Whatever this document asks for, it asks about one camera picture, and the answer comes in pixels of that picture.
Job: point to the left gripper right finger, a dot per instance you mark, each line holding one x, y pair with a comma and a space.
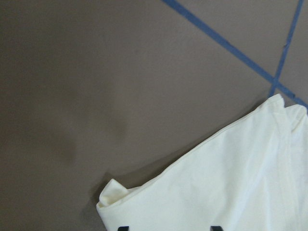
216, 228

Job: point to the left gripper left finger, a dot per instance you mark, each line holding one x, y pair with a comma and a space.
123, 228

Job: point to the cream long-sleeve cat shirt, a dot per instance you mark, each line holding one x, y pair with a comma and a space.
252, 175

